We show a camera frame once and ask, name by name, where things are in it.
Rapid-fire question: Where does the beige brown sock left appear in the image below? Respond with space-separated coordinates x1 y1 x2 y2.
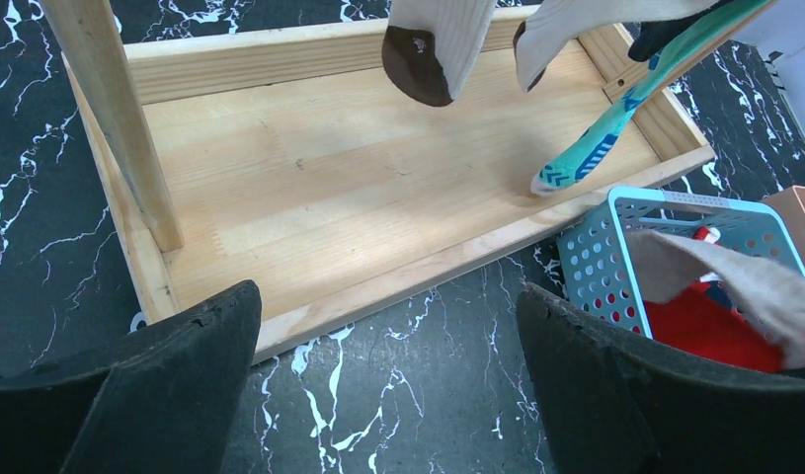
381 0 496 108

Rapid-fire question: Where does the red sock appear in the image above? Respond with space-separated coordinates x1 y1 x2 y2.
640 225 805 375

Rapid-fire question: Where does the wooden drying rack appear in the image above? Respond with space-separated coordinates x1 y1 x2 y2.
39 0 779 364

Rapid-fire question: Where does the mint green patterned sock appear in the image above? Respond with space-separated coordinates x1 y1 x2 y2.
530 1 764 196

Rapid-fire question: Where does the beige brown sock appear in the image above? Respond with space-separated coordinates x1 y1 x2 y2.
381 0 496 108
513 0 714 92

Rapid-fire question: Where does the peach plastic desk organizer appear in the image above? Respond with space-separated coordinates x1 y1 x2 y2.
763 185 805 267

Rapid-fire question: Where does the beige brown sock right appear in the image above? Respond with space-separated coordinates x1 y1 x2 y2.
513 0 714 92

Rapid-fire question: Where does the dark navy sock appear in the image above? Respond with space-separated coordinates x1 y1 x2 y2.
627 0 732 62

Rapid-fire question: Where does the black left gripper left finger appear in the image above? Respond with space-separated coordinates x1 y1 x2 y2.
0 279 262 473

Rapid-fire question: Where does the light blue perforated basket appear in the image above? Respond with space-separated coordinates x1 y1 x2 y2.
557 186 805 338

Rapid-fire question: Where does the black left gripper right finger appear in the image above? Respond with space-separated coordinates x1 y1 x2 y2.
516 283 805 473

